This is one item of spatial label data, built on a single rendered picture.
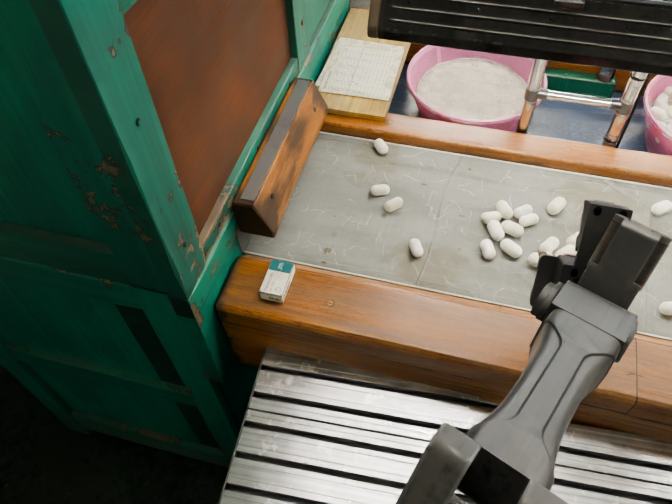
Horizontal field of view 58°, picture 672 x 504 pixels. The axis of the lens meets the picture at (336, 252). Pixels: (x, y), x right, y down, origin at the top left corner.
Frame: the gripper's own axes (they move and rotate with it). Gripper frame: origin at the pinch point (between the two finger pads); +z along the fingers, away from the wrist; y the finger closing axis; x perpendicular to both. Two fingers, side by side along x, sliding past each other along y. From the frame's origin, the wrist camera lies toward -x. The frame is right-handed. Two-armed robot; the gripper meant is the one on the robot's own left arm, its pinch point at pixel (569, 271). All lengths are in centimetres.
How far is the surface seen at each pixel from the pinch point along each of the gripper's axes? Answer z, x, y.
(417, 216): 18.3, -0.4, 21.9
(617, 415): 0.5, 18.4, -10.6
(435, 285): 8.6, 7.9, 16.7
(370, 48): 45, -28, 39
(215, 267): -3.1, 8.6, 47.4
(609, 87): 55, -27, -9
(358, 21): 51, -34, 44
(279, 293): -1.8, 10.8, 37.9
